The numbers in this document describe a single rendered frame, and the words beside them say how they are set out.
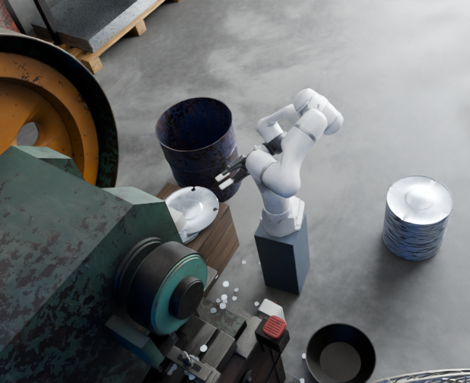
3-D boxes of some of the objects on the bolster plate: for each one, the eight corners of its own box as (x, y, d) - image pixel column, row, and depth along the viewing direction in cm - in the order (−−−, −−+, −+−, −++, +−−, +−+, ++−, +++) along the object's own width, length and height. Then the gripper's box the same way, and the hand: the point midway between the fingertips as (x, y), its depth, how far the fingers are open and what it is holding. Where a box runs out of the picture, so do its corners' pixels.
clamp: (179, 349, 162) (171, 336, 154) (221, 375, 155) (215, 362, 147) (168, 365, 159) (159, 352, 152) (210, 392, 152) (203, 381, 144)
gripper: (256, 164, 254) (219, 191, 250) (249, 140, 239) (208, 167, 235) (265, 173, 250) (227, 200, 246) (257, 149, 235) (217, 176, 231)
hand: (223, 180), depth 241 cm, fingers open, 6 cm apart
